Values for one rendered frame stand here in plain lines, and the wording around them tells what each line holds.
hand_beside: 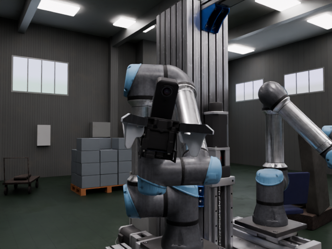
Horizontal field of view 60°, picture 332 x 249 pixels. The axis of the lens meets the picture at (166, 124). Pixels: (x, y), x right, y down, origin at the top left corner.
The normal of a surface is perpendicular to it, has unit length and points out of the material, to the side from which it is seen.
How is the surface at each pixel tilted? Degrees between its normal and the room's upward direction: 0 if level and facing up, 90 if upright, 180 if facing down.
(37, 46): 90
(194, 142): 87
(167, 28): 90
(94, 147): 90
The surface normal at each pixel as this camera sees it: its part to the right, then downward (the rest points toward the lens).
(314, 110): -0.83, -0.02
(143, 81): 0.07, 0.00
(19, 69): 0.55, -0.03
